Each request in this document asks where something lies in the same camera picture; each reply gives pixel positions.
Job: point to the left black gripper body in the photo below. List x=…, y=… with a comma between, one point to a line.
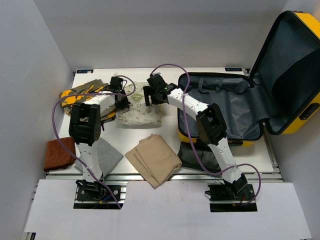
x=123, y=103

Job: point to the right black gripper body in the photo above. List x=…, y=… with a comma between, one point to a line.
x=155, y=99

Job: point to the camouflage orange green garment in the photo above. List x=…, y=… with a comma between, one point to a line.
x=90, y=87

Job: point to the white patterned cloth bag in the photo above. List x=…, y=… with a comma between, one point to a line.
x=138, y=113

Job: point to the beige garment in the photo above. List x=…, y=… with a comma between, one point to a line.
x=154, y=160

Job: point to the grey cloth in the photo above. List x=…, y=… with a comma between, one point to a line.
x=101, y=158

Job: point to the brown fleece towel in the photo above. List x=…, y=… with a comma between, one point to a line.
x=56, y=157

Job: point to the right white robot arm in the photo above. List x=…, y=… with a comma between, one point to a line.
x=211, y=126

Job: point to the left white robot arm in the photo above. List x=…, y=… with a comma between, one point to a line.
x=85, y=124

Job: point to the left blue table label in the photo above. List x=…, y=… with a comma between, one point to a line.
x=84, y=71

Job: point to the blue table label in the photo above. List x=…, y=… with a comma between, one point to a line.
x=84, y=71
x=233, y=69

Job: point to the right blue table label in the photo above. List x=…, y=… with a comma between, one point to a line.
x=233, y=69

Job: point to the yellow hard-shell suitcase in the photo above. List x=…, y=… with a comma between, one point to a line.
x=282, y=90

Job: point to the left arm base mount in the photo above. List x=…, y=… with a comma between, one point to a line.
x=93, y=195

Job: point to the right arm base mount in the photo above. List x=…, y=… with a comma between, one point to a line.
x=222, y=200

